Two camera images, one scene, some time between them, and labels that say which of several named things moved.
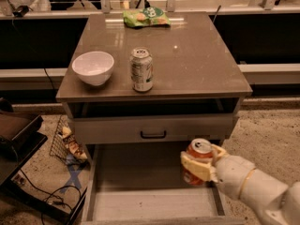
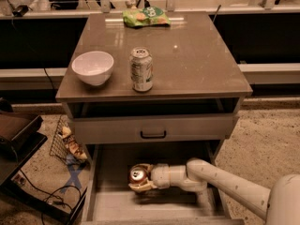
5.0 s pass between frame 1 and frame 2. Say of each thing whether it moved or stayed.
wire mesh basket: stayed
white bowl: stayed
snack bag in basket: stayed
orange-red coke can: moved
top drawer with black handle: stayed
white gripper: moved
